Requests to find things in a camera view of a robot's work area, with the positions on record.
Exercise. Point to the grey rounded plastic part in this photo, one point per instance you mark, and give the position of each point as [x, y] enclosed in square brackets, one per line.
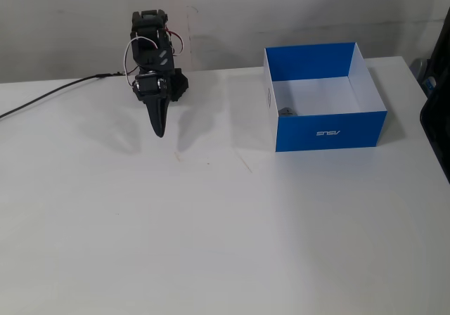
[418, 67]

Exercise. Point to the small gray block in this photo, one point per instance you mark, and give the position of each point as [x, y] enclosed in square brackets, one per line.
[287, 112]

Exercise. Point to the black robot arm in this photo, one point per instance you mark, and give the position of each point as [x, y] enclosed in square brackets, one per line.
[149, 23]

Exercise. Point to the blue and white cardboard box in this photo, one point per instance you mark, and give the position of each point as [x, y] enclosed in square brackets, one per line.
[327, 132]

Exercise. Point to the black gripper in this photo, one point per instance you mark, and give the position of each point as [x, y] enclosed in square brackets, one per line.
[150, 87]

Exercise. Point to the black plastic chair back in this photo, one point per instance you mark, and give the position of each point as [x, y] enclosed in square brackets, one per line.
[439, 118]

